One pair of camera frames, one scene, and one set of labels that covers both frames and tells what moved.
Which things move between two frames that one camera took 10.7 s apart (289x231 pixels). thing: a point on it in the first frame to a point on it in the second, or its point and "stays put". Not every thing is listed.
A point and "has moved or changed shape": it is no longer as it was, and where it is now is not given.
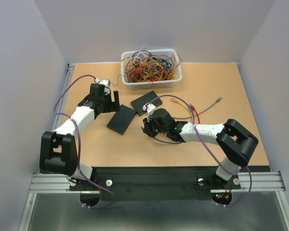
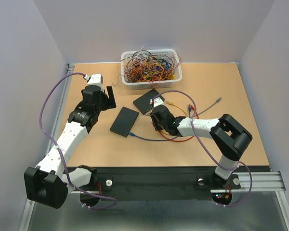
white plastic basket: (150, 69) stays put
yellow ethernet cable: (177, 102) to (171, 103)
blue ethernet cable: (166, 142) to (139, 137)
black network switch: (122, 119) has moved or changed shape
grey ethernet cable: (218, 100) stays put
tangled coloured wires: (142, 65) stays put
